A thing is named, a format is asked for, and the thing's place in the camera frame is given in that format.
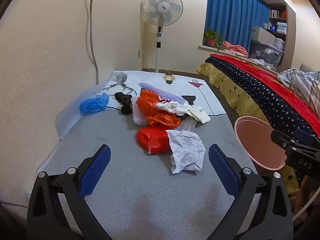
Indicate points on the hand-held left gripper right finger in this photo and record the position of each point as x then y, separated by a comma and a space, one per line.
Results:
222, 170

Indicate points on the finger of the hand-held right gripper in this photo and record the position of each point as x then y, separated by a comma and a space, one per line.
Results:
305, 136
281, 138

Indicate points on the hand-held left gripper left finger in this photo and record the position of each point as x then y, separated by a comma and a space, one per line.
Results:
96, 170

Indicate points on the pink plastic bin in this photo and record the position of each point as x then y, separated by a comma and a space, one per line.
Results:
257, 142

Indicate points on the white paper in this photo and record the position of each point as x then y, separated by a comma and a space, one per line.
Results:
186, 150

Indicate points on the clear plastic wrapper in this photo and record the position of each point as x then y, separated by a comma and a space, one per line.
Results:
188, 126

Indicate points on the white packet with green print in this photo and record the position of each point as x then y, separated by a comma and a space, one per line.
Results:
200, 113

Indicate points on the red plastic bag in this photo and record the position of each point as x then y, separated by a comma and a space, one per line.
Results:
151, 140

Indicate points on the blue plastic bag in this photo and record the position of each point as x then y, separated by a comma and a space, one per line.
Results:
93, 105

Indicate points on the white foam net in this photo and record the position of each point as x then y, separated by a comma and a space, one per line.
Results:
138, 118

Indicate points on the black scrunchie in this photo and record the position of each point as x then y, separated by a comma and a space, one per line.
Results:
124, 102

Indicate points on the small orange plastic bag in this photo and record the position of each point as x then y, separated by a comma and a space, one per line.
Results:
162, 120

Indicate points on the large orange plastic bag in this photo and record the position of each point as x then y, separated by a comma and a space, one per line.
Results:
147, 102

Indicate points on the purple ruffled plastic cover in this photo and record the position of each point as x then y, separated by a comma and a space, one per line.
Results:
165, 93

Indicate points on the person's right hand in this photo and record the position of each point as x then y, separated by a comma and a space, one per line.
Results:
303, 192

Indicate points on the printed grey white tablecloth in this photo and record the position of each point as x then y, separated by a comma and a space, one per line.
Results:
140, 180

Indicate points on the striped grey quilt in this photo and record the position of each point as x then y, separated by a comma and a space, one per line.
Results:
302, 82

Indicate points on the bed with starry blanket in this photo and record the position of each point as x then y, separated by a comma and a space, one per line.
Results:
250, 92

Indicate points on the red blanket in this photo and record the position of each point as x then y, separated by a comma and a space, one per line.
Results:
257, 73

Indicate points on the clear storage box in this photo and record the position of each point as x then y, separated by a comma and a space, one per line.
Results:
265, 53

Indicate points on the small white lidded container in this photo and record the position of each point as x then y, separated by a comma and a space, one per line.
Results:
279, 43

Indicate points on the pink cloth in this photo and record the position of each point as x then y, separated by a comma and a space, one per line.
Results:
235, 48

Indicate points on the white box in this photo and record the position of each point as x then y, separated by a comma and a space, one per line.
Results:
261, 33

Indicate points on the potted green plant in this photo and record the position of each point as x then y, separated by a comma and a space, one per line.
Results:
212, 41

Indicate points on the blue curtain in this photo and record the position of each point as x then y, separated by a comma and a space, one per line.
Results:
230, 17

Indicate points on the white standing fan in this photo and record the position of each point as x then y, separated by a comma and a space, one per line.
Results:
158, 33

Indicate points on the white wall plug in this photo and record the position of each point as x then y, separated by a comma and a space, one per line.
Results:
139, 54

